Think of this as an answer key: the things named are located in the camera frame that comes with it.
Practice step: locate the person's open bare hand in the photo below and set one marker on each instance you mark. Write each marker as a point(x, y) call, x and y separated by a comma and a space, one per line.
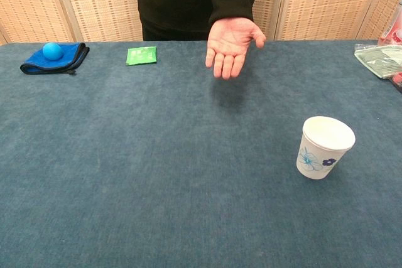
point(230, 43)

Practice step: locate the white floral paper cup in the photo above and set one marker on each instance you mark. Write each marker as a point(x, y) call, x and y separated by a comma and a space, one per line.
point(320, 142)

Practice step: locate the green foil packet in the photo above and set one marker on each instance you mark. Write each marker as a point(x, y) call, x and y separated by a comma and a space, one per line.
point(141, 55)

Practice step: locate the woven folding screen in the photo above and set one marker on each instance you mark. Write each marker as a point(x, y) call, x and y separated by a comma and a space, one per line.
point(326, 1)

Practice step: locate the clear plastic bag green content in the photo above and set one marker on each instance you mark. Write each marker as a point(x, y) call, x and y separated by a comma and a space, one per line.
point(381, 59)

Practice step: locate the red and white package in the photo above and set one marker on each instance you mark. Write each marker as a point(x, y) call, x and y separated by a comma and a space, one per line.
point(394, 34)

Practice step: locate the blue folded cloth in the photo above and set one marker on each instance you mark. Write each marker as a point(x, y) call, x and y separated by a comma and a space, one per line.
point(55, 61)

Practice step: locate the blue ball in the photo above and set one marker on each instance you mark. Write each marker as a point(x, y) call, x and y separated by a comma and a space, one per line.
point(52, 51)

